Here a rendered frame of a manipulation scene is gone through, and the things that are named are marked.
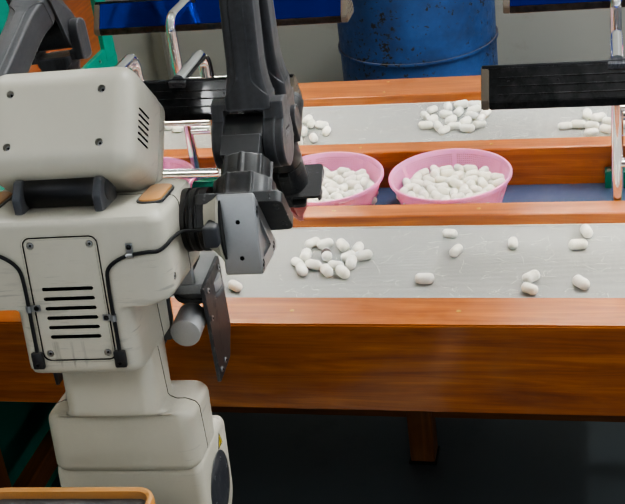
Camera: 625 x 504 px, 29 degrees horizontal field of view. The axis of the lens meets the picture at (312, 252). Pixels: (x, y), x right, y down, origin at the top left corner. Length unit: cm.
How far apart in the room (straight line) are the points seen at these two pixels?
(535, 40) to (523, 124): 186
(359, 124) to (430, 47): 100
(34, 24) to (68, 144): 49
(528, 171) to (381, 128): 42
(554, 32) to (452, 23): 86
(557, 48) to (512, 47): 17
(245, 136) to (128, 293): 27
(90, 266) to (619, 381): 98
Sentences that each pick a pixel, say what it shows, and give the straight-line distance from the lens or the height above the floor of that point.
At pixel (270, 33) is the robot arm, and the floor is 135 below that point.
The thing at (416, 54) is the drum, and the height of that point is 57.
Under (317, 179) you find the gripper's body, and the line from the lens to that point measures 193.
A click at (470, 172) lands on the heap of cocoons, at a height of 74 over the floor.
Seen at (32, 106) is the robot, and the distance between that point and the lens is 161.
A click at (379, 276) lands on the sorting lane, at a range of 232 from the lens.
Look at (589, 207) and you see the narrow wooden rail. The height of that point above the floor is 77.
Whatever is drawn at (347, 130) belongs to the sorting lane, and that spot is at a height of 74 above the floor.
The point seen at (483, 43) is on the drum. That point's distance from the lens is 410.
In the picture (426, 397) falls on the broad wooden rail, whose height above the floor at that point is 61.
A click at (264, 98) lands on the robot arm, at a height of 130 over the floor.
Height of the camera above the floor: 187
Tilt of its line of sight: 28 degrees down
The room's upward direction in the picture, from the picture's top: 8 degrees counter-clockwise
